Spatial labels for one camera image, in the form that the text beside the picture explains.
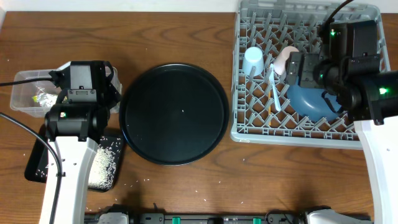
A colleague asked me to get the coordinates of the pink cup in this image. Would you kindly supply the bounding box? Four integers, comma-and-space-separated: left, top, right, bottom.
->
273, 46, 299, 76

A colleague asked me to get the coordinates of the light blue plastic spoon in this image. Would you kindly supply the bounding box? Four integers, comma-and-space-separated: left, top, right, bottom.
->
269, 63, 281, 111

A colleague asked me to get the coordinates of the dark blue plate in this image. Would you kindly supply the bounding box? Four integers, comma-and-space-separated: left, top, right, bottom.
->
287, 85, 343, 121

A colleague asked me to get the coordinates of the light blue cup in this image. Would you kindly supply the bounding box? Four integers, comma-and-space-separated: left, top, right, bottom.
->
242, 47, 264, 76

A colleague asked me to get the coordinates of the yellow snack wrapper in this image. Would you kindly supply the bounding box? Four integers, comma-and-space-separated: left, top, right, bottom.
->
32, 93, 58, 108

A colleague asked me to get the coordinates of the wooden chopstick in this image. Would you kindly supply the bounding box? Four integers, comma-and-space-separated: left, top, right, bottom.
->
267, 91, 273, 126

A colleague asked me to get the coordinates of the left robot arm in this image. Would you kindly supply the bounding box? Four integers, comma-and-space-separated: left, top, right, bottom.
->
39, 60, 121, 223

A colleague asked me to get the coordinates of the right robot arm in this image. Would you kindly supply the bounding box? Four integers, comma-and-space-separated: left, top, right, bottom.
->
282, 52, 397, 223

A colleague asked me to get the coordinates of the grey dishwasher rack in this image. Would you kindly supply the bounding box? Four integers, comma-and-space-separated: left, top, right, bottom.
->
230, 1, 390, 150

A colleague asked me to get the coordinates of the round black tray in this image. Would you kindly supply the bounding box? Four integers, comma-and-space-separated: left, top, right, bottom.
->
119, 63, 229, 166

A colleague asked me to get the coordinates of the pile of white rice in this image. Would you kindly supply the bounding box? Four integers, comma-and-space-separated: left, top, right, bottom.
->
34, 138, 123, 190

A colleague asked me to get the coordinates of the clear plastic bin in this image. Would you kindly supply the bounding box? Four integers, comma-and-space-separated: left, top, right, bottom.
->
10, 68, 123, 118

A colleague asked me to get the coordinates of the black rectangular tray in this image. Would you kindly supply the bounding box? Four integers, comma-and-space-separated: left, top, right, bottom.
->
24, 129, 125, 192

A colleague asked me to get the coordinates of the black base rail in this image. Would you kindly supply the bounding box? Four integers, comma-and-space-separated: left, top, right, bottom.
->
83, 203, 373, 224

